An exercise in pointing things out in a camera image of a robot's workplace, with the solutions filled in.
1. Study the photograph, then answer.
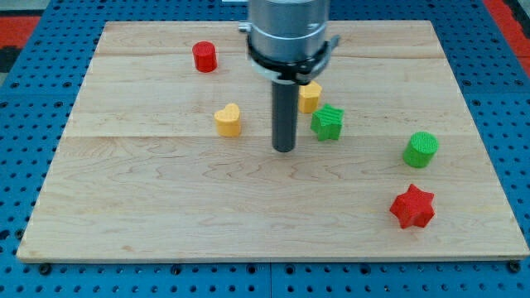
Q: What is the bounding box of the yellow heart block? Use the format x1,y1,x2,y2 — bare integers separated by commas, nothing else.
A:
214,103,241,137

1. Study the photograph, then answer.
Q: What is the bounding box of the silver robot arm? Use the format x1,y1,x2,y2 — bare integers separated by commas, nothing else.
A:
238,0,340,85

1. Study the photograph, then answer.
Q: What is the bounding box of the yellow hexagon block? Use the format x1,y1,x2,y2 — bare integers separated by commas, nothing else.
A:
298,81,322,113

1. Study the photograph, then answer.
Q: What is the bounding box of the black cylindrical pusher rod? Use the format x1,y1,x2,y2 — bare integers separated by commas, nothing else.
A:
272,82,299,152

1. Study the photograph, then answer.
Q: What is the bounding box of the green star block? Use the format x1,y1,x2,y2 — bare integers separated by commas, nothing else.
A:
311,103,345,142

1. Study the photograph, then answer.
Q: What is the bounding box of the wooden board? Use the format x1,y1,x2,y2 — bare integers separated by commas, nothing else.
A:
17,21,529,263

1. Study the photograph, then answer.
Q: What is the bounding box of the red cylinder block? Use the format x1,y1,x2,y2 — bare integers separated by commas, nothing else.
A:
192,41,218,73

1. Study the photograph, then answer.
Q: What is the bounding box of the green cylinder block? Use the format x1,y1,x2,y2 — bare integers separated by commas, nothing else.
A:
402,132,439,168

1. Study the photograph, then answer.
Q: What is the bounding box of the red star block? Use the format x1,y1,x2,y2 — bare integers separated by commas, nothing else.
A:
389,184,436,228

